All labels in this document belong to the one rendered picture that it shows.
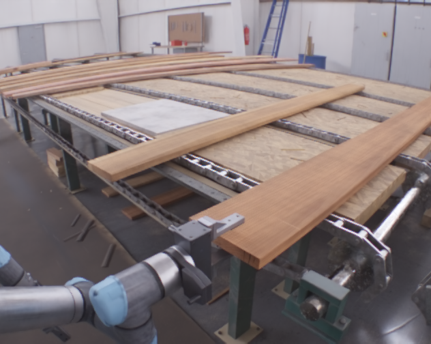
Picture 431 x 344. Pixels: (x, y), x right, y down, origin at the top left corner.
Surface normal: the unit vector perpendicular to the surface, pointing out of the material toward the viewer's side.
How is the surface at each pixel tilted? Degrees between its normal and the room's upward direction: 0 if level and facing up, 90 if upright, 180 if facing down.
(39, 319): 94
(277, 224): 0
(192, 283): 90
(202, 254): 90
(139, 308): 90
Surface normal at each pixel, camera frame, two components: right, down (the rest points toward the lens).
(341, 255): -0.73, 0.28
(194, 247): 0.70, 0.29
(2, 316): 0.91, -0.09
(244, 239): 0.00, -0.91
